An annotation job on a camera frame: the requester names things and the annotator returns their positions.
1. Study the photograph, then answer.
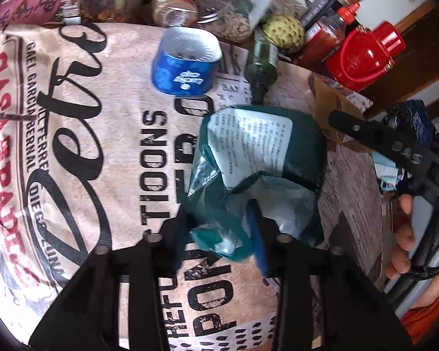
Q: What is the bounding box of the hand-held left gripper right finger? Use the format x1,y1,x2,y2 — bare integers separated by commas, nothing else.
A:
246,198,414,351

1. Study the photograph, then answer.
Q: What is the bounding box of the red thermos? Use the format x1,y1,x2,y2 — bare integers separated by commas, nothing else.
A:
325,21,407,92

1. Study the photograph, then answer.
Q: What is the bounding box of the person's right hand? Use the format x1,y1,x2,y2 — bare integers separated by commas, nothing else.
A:
384,194,439,283

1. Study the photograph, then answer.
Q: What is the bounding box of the printed tablecloth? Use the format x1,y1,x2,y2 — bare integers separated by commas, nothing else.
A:
0,22,392,351

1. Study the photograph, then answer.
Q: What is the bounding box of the dark sauce bottle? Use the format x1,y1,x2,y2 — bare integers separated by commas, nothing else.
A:
300,0,348,26

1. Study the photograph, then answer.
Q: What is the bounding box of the clear bag of seeds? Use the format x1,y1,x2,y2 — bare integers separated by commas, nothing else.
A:
194,0,282,42

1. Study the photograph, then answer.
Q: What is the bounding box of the blue face mask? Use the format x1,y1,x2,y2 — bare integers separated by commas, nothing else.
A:
373,152,407,192

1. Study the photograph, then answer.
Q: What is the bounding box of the green plastic bag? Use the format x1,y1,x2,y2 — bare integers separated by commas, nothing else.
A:
188,105,326,264

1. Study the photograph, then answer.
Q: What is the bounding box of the person's right forearm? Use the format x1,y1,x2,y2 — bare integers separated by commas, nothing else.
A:
402,285,439,344

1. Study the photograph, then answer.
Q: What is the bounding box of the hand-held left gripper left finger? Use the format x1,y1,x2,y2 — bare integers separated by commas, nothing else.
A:
29,208,191,351

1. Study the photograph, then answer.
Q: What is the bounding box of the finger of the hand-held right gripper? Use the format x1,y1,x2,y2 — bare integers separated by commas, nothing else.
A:
328,110,388,150

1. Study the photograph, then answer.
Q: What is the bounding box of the red sauce bottle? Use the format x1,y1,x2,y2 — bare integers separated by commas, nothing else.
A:
298,3,361,64

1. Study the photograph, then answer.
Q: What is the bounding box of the brown paper packet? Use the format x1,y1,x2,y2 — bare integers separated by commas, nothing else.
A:
311,75,374,152

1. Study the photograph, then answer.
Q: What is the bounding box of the pink printed sack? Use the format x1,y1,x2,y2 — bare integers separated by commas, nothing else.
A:
0,0,81,33

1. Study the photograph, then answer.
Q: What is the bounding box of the dark wooden door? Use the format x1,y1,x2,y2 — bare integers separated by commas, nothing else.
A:
399,0,439,23

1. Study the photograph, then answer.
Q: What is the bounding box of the custard apple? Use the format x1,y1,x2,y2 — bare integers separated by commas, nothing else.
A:
261,14,306,55

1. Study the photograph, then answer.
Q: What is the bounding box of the green glass bottle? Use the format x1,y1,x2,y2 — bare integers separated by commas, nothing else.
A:
244,29,280,105

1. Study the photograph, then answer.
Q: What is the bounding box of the dark blue cloth bag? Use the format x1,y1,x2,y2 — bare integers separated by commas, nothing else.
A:
384,100,436,147

